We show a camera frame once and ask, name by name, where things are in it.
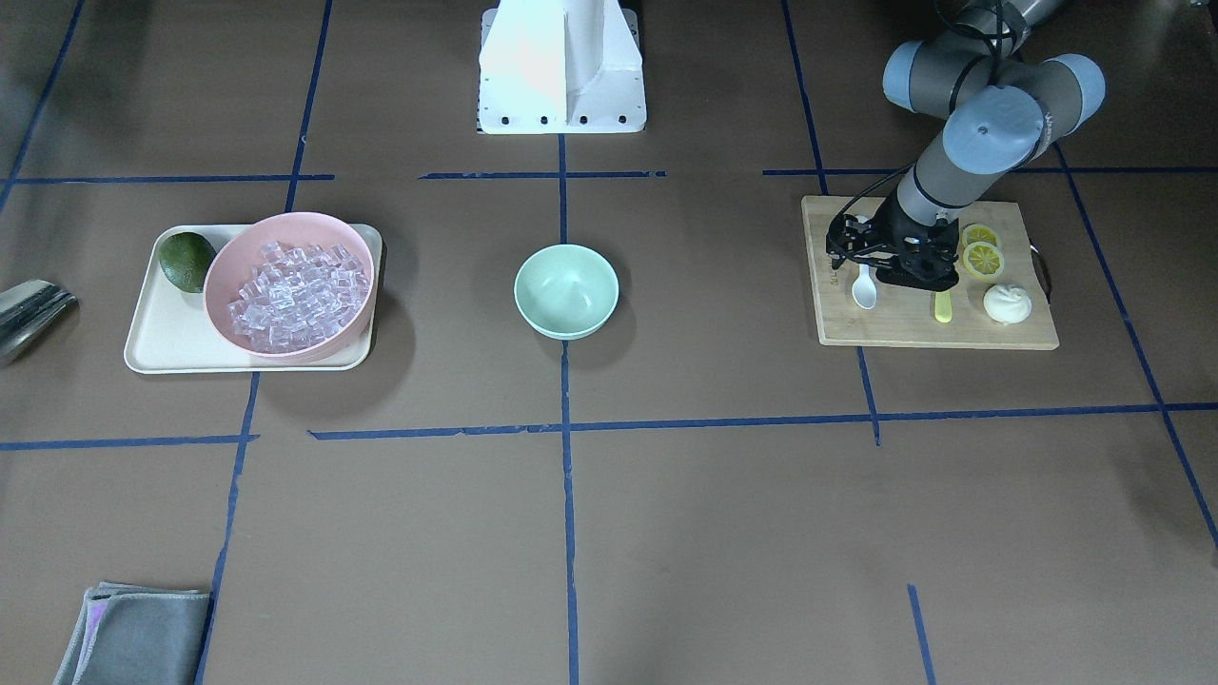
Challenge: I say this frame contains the green lime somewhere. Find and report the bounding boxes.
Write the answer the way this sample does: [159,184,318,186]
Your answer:
[156,232,218,294]

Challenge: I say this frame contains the clear ice cubes pile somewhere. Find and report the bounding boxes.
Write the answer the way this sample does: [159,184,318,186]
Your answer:
[225,240,371,353]

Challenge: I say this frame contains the mint green bowl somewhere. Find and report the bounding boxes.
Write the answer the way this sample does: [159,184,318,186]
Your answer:
[513,245,620,340]

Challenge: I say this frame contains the metal ice scoop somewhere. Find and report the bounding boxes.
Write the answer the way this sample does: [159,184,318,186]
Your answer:
[1,279,78,367]

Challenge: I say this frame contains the cream plastic tray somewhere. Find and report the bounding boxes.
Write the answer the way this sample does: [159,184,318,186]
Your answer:
[125,223,378,374]

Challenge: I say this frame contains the white steamed bun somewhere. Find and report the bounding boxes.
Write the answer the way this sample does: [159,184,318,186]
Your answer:
[982,284,1032,325]

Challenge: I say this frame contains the yellow plastic knife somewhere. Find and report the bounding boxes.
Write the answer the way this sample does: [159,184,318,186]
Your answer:
[933,290,952,324]

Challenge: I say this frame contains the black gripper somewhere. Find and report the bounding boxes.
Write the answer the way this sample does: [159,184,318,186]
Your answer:
[826,191,960,293]

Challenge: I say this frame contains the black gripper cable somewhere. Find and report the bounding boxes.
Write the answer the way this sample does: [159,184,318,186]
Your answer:
[825,166,914,267]

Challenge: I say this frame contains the pink bowl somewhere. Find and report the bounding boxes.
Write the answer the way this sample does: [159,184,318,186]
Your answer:
[202,212,382,371]

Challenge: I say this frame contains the white plastic spoon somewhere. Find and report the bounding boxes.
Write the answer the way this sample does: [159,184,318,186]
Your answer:
[850,264,878,310]

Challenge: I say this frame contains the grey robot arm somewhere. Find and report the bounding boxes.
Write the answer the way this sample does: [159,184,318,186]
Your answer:
[825,1,1108,293]

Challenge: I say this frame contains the folded grey cloth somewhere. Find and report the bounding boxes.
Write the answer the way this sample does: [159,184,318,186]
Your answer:
[52,581,209,684]

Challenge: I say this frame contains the bamboo cutting board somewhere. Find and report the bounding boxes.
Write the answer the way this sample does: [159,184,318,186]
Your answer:
[801,195,1060,351]

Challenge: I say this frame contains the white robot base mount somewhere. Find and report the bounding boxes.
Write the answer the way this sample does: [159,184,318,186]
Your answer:
[476,1,648,135]

